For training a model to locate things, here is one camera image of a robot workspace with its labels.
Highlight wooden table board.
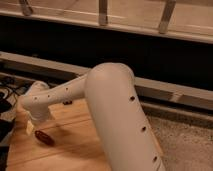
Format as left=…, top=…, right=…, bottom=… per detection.
left=6, top=99, right=111, bottom=171

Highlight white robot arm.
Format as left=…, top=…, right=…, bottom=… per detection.
left=21, top=63, right=166, bottom=171

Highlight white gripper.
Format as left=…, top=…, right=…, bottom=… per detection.
left=26, top=107, right=51, bottom=135

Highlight red chili pepper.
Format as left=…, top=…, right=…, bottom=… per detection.
left=35, top=130, right=54, bottom=146

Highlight black cables and devices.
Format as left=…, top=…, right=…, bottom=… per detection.
left=0, top=76, right=26, bottom=144

